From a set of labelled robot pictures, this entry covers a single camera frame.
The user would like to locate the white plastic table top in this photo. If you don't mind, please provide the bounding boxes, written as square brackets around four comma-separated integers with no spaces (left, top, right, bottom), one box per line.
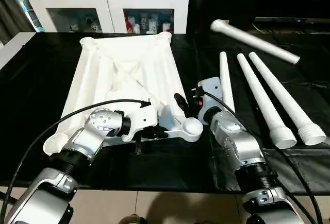
[42,31,205,158]

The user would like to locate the white plastic table leg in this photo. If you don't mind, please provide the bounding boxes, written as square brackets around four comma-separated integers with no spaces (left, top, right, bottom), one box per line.
[210,19,301,65]
[249,52,327,146]
[219,51,236,115]
[237,53,298,149]

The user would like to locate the black work mat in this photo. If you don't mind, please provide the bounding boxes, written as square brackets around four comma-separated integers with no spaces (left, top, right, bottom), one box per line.
[0,32,330,194]

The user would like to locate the red bottle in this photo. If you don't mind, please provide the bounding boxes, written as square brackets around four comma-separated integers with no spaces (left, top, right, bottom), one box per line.
[126,14,135,33]

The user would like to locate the white glass door cabinet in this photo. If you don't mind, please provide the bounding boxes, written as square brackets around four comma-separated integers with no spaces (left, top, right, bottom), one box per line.
[25,0,190,34]

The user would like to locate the cyan plastic item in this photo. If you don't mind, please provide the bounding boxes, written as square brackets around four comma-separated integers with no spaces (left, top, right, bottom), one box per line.
[0,0,45,32]

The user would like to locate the white side table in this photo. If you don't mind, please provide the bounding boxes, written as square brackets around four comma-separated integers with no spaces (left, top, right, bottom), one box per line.
[0,32,37,70]

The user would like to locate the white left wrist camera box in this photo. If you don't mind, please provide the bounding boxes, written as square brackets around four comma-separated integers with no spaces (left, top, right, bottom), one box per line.
[121,103,158,142]

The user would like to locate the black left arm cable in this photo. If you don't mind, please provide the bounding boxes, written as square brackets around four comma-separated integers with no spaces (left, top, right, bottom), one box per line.
[0,99,152,224]

